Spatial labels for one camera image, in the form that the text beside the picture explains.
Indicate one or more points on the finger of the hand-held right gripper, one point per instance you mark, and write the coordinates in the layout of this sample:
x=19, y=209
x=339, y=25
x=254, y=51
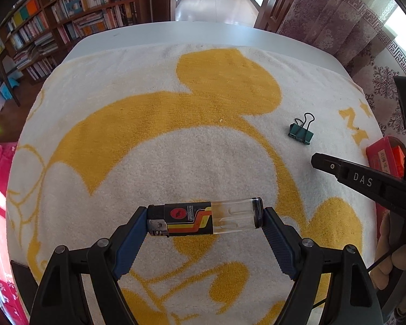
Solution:
x=328, y=166

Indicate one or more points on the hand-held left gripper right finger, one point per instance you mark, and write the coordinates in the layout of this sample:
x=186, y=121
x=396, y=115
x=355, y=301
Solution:
x=279, y=247

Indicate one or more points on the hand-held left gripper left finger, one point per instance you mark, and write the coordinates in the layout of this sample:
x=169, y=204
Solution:
x=128, y=247

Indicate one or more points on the dark green binder clip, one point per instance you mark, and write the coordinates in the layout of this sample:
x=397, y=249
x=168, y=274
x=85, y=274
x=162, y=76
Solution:
x=301, y=133

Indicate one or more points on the red rectangular tin box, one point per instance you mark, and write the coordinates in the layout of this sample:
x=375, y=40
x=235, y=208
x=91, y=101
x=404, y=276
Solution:
x=385, y=155

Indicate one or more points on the black orange clear lighter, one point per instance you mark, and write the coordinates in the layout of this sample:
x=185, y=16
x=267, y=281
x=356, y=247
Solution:
x=189, y=218

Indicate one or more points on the person's right hand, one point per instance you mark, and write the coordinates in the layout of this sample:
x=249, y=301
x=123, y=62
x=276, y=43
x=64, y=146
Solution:
x=384, y=264

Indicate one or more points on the cream floral patterned curtain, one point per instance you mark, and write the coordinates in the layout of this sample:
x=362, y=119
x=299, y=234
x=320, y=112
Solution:
x=385, y=78

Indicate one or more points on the white yellow printed towel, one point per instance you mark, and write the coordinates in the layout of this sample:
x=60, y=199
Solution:
x=189, y=142

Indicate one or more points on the purple floral lace curtain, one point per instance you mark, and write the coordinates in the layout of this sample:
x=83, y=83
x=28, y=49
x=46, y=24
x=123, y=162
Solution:
x=335, y=17

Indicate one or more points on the wooden door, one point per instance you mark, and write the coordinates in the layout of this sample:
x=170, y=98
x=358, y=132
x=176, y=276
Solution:
x=277, y=0

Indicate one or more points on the blue plastic stool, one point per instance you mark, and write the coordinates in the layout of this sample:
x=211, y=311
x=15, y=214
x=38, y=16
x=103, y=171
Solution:
x=13, y=84

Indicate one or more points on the rows of books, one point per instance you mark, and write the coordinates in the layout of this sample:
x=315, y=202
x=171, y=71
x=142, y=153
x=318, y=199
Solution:
x=88, y=3

